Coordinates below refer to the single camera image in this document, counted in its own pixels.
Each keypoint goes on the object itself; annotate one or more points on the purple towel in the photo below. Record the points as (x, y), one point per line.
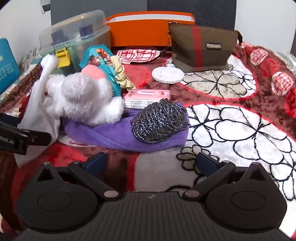
(111, 136)

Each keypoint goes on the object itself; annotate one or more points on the light grey felt panel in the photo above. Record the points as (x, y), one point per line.
(97, 9)

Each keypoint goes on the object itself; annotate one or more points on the white cloth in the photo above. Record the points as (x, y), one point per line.
(38, 109)

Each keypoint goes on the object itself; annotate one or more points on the clear plastic storage box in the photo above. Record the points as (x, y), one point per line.
(76, 37)

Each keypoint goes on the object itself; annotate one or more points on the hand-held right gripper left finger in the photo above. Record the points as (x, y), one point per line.
(98, 162)

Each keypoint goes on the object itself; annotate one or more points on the striped bedding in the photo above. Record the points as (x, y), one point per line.
(31, 58)

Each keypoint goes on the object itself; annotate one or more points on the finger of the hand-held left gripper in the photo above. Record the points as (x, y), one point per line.
(39, 138)

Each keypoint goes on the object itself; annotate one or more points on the brown striped pouch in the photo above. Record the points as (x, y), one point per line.
(201, 51)

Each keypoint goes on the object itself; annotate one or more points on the cream scrunchie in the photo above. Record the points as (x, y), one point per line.
(121, 74)

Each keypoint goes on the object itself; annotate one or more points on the red floral blanket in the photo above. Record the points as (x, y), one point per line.
(231, 139)

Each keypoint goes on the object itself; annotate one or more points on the orange box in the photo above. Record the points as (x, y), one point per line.
(138, 32)

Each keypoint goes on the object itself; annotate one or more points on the teal cushion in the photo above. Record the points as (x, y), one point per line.
(7, 67)

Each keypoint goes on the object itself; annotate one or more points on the metal scouring ball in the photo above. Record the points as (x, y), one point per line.
(159, 122)

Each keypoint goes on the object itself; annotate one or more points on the white red-patterned cloth pad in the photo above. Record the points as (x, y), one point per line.
(136, 55)

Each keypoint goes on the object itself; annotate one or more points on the pink tissue packet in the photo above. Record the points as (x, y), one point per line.
(145, 98)

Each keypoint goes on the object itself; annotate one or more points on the teal printed packet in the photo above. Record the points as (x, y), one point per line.
(97, 55)

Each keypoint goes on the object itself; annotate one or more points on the dark grey felt panel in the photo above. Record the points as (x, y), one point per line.
(192, 11)

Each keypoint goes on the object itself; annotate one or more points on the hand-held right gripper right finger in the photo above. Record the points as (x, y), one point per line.
(204, 162)

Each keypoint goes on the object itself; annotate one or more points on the small wall display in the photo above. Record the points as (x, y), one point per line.
(45, 8)

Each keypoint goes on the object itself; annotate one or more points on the white round pad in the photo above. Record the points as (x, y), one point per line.
(167, 75)

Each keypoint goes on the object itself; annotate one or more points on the brown leopard-print blanket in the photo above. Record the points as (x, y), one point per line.
(20, 85)

